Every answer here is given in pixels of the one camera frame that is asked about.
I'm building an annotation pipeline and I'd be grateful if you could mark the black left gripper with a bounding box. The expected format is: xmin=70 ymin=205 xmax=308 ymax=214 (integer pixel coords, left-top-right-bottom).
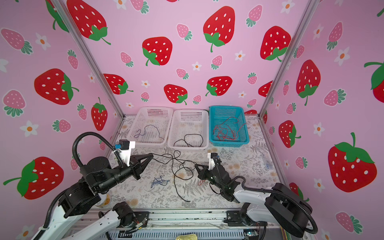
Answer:
xmin=99 ymin=153 xmax=153 ymax=196

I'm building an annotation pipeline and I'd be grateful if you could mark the black cable bundle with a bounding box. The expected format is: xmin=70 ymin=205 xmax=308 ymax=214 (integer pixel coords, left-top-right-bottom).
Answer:
xmin=151 ymin=149 xmax=200 ymax=203

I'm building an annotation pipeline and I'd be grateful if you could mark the small blue cable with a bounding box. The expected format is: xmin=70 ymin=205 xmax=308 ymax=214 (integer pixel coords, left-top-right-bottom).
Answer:
xmin=149 ymin=175 xmax=170 ymax=189

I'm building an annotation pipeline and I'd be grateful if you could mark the red black cable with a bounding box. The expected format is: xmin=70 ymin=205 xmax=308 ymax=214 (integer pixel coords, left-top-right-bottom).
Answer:
xmin=211 ymin=116 xmax=247 ymax=142

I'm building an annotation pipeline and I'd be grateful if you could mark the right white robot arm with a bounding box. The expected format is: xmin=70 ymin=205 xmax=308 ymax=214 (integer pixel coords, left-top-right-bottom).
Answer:
xmin=195 ymin=164 xmax=318 ymax=238

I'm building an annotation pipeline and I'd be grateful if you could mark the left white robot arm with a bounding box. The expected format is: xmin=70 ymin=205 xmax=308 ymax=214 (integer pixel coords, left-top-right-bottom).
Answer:
xmin=33 ymin=132 xmax=154 ymax=240

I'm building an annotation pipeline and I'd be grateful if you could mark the left white plastic basket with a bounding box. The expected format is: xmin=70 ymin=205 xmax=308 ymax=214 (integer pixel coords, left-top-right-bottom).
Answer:
xmin=127 ymin=107 xmax=174 ymax=148

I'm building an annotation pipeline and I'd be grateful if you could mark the white plastic basket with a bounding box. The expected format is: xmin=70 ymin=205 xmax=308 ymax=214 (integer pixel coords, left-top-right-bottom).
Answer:
xmin=127 ymin=107 xmax=174 ymax=148
xmin=167 ymin=110 xmax=209 ymax=151

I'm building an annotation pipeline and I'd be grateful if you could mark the middle white plastic basket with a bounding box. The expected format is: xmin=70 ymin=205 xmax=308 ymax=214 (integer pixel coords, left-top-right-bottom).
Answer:
xmin=167 ymin=110 xmax=209 ymax=151

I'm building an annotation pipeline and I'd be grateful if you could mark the teal plastic basket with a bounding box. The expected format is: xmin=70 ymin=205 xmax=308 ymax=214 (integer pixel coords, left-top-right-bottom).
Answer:
xmin=209 ymin=106 xmax=250 ymax=148

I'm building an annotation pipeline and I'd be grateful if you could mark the yellow tape roll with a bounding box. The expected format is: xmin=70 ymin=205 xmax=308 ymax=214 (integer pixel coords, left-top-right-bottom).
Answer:
xmin=96 ymin=193 xmax=111 ymax=208

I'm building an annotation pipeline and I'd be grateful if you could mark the gold foil object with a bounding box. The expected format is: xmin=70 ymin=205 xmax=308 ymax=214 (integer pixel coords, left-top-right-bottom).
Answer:
xmin=176 ymin=234 xmax=198 ymax=240

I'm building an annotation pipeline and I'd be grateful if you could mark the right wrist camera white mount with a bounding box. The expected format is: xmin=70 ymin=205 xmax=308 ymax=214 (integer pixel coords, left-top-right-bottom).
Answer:
xmin=208 ymin=153 xmax=218 ymax=171

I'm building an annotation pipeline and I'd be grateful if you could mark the aluminium front rail base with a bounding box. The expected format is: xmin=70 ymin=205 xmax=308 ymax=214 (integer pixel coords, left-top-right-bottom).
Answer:
xmin=108 ymin=209 xmax=286 ymax=240

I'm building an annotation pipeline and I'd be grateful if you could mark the aluminium corner post left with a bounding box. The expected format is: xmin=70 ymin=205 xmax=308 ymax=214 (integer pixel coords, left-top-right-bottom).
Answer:
xmin=52 ymin=0 xmax=125 ymax=119

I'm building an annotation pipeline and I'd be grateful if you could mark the aluminium corner post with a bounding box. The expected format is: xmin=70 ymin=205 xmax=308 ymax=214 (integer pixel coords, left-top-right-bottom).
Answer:
xmin=259 ymin=0 xmax=320 ymax=118
xmin=52 ymin=0 xmax=125 ymax=119

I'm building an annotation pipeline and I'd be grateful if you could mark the aluminium corner post right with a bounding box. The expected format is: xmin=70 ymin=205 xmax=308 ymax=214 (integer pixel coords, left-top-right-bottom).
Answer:
xmin=259 ymin=0 xmax=320 ymax=118

